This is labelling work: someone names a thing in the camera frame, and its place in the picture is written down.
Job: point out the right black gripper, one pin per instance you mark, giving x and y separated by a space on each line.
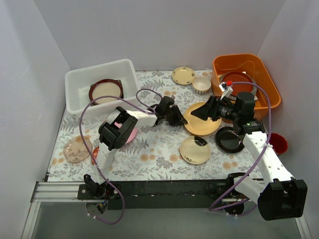
213 108

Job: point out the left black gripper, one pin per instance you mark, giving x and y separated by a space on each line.
171 115

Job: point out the large yellow round plate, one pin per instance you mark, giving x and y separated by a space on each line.
197 126

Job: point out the pink round plate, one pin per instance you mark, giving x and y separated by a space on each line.
132 134

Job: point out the maroon rimmed round plate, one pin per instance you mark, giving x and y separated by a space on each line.
106 92

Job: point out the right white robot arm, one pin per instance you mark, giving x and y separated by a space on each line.
281 196

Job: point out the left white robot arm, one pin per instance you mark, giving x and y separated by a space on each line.
105 157

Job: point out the grey plate in orange bin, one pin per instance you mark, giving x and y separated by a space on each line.
239 77

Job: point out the orange plastic bin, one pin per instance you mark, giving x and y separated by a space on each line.
254 67

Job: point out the white plastic bin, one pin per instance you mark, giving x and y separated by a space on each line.
78 83

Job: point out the floral patterned table mat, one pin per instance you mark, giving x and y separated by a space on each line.
154 153

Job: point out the white ceramic bowl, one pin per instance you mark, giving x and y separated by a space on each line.
201 85

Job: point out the black round plate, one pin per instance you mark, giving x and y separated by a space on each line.
228 141

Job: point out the cream plate with black mark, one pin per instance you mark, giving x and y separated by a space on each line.
195 150

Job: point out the small cream floral plate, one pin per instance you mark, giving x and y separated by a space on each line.
183 75

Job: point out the red black skull mug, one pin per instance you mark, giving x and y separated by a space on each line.
279 143

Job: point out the small red round plate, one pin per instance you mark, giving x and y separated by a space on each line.
95 153

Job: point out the clear glass floral plate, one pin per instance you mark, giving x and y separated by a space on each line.
75 150

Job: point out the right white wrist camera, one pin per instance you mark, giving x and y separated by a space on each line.
226 88

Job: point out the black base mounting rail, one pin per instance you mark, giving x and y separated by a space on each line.
160 194

